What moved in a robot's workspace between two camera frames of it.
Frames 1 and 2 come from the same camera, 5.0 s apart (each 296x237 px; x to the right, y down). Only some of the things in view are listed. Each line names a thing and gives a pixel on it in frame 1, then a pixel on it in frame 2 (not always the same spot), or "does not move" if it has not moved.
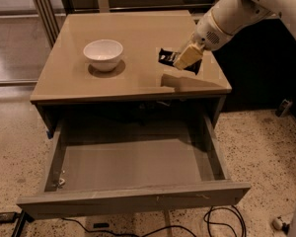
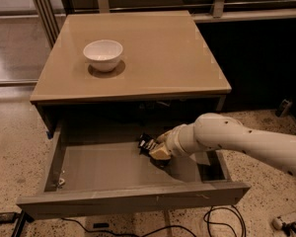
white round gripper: x=207 y=34 to x=172 y=143
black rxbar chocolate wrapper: x=170 y=57 to x=145 y=143
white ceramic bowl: x=104 y=54 does not move
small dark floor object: x=283 y=108 does not move
